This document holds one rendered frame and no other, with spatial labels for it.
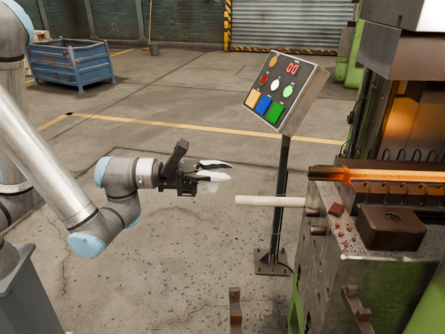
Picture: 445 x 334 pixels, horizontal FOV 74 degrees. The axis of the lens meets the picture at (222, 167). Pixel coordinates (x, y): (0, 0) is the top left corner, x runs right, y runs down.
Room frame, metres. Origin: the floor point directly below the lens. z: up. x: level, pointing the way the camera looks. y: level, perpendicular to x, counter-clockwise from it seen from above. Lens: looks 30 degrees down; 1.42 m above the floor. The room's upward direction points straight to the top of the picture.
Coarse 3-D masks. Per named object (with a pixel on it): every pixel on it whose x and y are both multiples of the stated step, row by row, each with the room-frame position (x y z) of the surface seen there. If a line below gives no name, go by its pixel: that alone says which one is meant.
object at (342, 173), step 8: (312, 168) 0.69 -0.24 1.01; (320, 168) 0.69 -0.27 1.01; (328, 168) 0.69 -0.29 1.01; (336, 168) 0.69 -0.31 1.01; (344, 168) 0.69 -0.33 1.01; (312, 176) 0.69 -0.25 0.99; (320, 176) 0.69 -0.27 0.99; (328, 176) 0.68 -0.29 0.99; (336, 176) 0.68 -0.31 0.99; (344, 176) 0.67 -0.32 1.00; (352, 176) 0.67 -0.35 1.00; (360, 176) 0.67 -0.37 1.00; (368, 176) 0.67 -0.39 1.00; (376, 176) 0.67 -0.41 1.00; (384, 176) 0.67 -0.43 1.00; (392, 176) 0.66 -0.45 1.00; (400, 176) 0.66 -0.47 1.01; (408, 176) 0.66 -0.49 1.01; (416, 176) 0.66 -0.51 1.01; (424, 176) 0.66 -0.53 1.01; (432, 176) 0.66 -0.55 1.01; (440, 176) 0.66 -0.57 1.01
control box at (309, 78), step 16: (288, 64) 1.25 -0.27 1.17; (304, 64) 1.17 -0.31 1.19; (256, 80) 1.39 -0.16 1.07; (272, 80) 1.28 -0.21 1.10; (288, 80) 1.19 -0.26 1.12; (304, 80) 1.12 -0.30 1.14; (320, 80) 1.12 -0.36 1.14; (272, 96) 1.22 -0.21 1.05; (288, 96) 1.13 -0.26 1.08; (304, 96) 1.10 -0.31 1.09; (256, 112) 1.24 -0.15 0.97; (288, 112) 1.08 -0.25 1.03; (304, 112) 1.10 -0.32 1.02; (288, 128) 1.08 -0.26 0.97
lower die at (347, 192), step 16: (336, 160) 0.79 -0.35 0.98; (352, 160) 0.79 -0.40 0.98; (368, 160) 0.79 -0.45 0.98; (384, 160) 0.79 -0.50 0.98; (400, 160) 0.79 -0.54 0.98; (352, 192) 0.63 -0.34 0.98; (384, 192) 0.61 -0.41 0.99; (400, 192) 0.61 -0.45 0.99; (416, 192) 0.61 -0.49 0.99; (432, 192) 0.61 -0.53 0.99; (352, 208) 0.61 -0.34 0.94
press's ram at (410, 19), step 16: (368, 0) 0.82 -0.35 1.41; (384, 0) 0.72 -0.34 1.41; (400, 0) 0.65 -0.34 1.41; (416, 0) 0.59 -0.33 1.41; (432, 0) 0.56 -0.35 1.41; (368, 16) 0.80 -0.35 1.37; (384, 16) 0.70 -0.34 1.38; (400, 16) 0.64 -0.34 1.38; (416, 16) 0.57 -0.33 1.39; (432, 16) 0.56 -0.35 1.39
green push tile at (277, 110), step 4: (276, 104) 1.15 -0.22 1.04; (272, 108) 1.16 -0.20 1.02; (276, 108) 1.14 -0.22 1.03; (280, 108) 1.12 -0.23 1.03; (284, 108) 1.11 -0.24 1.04; (272, 112) 1.14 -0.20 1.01; (276, 112) 1.12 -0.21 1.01; (280, 112) 1.11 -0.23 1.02; (268, 116) 1.15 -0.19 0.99; (272, 116) 1.13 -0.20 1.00; (276, 116) 1.11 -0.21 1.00; (280, 116) 1.10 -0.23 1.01; (272, 120) 1.12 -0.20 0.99; (276, 120) 1.10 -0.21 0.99
